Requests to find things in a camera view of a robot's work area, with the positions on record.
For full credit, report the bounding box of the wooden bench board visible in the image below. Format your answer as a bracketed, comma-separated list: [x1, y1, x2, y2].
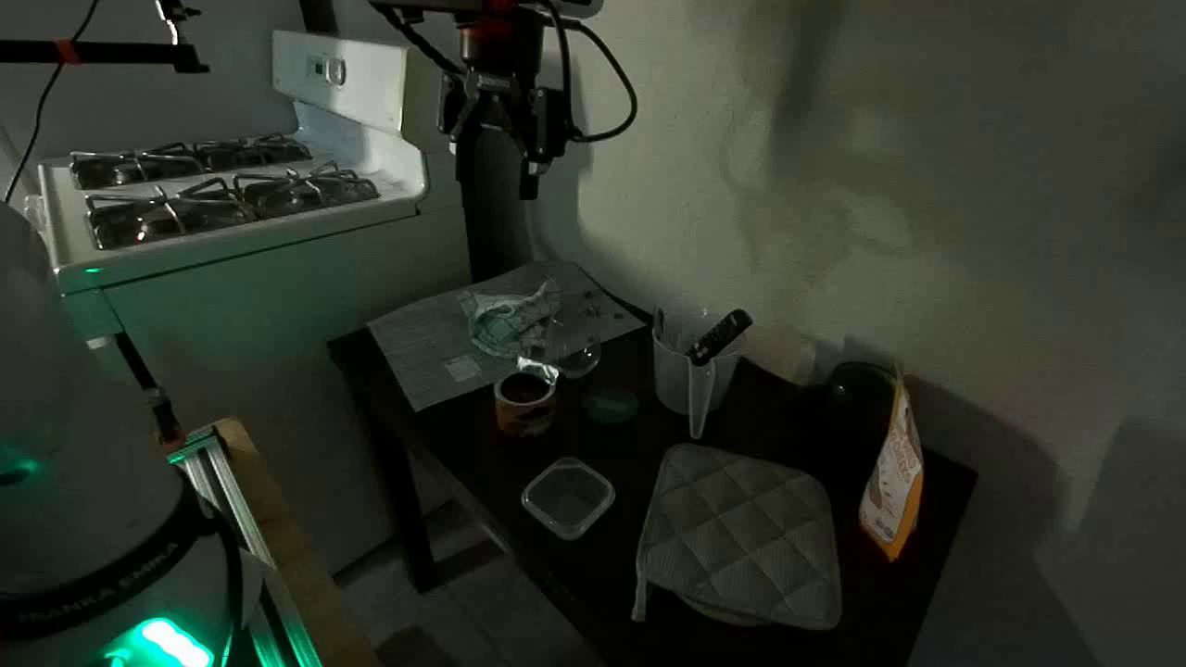
[210, 413, 380, 667]

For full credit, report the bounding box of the black side table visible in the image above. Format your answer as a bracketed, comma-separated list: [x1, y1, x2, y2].
[326, 264, 977, 667]

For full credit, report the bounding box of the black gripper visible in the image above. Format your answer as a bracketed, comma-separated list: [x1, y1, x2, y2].
[454, 116, 537, 281]

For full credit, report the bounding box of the white gas stove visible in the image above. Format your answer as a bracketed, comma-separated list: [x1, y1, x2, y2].
[29, 30, 477, 576]

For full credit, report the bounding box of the aluminium frame rail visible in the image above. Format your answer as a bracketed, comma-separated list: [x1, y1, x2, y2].
[163, 421, 326, 667]

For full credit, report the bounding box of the thin black hanging cable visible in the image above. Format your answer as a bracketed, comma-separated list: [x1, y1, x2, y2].
[0, 0, 105, 208]

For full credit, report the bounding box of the clear drinking glass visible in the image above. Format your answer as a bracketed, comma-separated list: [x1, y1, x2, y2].
[575, 349, 643, 429]

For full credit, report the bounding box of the black handled spoon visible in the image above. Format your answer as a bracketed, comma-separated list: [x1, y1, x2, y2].
[684, 307, 757, 443]

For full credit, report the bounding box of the translucent plastic measuring cup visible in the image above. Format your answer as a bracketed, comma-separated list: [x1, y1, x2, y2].
[650, 305, 747, 421]

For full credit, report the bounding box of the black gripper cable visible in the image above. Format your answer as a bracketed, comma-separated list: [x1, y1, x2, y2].
[537, 7, 643, 149]

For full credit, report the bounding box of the black camera boom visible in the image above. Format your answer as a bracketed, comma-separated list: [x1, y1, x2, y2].
[0, 34, 210, 76]

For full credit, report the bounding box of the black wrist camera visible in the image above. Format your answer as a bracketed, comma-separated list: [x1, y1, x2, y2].
[521, 82, 583, 168]

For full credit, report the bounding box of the black stove burner grate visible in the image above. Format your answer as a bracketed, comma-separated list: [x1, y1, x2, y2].
[68, 129, 313, 194]
[84, 163, 380, 252]

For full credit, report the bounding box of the grey woven placemat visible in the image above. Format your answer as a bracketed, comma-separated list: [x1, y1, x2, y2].
[363, 260, 653, 413]

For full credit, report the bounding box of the dark round jar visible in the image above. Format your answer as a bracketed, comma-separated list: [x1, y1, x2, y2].
[818, 358, 900, 453]

